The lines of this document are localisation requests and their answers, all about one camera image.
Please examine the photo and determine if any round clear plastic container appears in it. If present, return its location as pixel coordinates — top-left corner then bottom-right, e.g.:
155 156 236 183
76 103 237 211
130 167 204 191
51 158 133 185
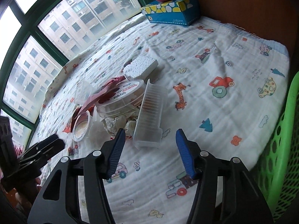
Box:
95 79 146 119

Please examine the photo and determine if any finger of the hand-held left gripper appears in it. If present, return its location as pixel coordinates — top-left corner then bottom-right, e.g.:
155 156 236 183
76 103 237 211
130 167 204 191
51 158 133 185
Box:
23 133 66 156
17 154 51 169

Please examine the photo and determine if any red snack wrapper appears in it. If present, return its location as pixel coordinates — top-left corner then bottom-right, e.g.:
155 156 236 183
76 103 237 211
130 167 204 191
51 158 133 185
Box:
77 76 127 115

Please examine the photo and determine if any white paper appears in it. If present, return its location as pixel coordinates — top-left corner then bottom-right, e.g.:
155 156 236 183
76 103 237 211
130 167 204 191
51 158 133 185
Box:
90 114 138 138

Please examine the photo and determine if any green window frame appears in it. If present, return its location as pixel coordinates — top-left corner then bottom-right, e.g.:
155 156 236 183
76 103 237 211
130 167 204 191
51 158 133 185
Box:
0 0 152 131

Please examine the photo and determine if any printed white blanket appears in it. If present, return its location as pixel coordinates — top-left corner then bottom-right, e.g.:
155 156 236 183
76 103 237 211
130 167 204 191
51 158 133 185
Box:
37 16 290 224

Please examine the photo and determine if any small red wrapper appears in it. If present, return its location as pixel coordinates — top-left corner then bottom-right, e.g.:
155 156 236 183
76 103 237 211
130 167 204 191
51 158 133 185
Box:
63 107 83 133

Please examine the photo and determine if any brown wooden cabinet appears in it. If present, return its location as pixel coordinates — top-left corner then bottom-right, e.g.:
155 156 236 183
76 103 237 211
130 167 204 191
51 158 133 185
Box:
187 0 299 75

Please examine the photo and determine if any small white lidded cup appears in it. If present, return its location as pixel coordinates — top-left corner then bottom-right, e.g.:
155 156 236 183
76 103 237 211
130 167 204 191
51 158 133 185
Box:
72 111 92 142

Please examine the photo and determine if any blue patterned tissue box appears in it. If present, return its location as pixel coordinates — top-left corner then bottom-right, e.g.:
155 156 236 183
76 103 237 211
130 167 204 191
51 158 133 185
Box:
140 0 201 27

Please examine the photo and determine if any green perforated plastic basket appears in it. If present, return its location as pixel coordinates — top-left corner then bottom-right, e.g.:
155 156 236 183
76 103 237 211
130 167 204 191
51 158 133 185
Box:
253 71 299 224

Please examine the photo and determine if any clear rectangular plastic box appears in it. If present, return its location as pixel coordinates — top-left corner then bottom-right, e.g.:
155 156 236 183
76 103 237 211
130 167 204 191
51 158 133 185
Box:
133 79 168 148

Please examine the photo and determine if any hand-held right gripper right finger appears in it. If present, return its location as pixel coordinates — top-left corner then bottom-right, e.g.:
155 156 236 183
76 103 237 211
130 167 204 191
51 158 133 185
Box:
175 128 274 224

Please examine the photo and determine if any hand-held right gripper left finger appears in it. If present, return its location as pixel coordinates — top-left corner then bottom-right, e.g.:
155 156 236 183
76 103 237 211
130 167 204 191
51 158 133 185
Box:
27 128 127 224

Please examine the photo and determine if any clear plastic cup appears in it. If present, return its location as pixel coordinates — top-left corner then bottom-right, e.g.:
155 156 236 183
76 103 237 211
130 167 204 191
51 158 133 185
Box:
74 80 94 105

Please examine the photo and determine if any white foam block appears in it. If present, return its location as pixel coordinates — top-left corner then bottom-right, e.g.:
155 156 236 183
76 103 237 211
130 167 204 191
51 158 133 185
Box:
123 56 158 82

